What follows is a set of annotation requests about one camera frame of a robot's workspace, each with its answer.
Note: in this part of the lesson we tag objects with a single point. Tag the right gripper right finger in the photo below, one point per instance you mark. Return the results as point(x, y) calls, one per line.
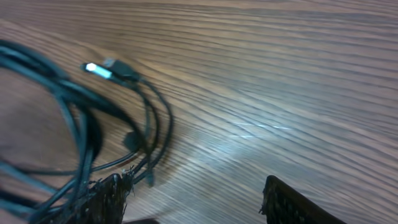
point(284, 205)

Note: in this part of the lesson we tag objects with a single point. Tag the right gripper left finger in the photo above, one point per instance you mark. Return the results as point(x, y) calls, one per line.
point(103, 204)

